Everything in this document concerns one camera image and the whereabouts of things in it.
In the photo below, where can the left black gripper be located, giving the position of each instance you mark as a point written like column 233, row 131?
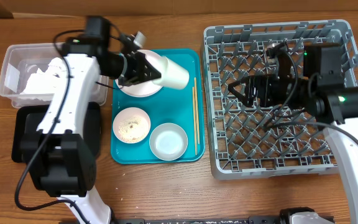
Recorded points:
column 138, row 74

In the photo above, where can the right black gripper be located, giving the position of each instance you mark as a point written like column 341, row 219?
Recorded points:
column 250, row 82

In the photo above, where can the white paper cup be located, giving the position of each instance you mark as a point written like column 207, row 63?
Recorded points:
column 172, row 74

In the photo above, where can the pink bowl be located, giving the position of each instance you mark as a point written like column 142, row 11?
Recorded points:
column 131, row 125

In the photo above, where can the grey bowl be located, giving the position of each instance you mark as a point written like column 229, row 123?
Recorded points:
column 168, row 142

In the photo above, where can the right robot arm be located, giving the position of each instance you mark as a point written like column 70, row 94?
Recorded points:
column 321, row 92

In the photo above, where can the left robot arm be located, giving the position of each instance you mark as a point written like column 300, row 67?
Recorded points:
column 56, row 156

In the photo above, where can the grey dishwasher rack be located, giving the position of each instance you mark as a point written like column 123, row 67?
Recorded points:
column 248, row 142

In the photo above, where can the large pink plate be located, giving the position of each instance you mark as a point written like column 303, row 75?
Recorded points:
column 144, row 89

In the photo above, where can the right wooden chopstick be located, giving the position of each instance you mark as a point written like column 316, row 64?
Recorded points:
column 196, row 110

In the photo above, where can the wooden chopstick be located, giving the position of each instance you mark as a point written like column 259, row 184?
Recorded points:
column 196, row 110
column 194, row 121

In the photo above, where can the left wooden chopstick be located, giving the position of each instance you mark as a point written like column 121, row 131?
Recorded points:
column 194, row 121

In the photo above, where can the teal plastic tray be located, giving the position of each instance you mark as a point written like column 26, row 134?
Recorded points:
column 165, row 106

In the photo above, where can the crumpled white tissue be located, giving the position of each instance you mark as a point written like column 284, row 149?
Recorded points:
column 42, row 85

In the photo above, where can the clear plastic bin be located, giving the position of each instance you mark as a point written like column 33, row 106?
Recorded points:
column 19, row 63

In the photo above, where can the black tray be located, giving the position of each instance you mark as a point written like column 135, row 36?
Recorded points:
column 29, row 117

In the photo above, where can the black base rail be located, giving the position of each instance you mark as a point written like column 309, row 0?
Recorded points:
column 286, row 216

